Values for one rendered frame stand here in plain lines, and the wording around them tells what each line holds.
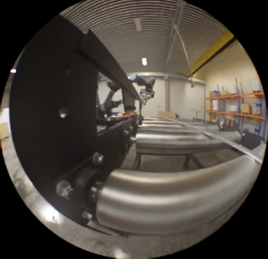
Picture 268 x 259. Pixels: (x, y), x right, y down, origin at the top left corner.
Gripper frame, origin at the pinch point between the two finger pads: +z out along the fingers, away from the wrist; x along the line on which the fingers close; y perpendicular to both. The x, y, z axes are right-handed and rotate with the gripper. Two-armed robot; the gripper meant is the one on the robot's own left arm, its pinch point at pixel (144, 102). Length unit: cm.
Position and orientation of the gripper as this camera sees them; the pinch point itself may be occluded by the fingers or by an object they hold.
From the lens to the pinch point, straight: 70.2
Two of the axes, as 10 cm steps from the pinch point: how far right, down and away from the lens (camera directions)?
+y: 1.5, 3.0, 9.4
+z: -3.5, 9.1, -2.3
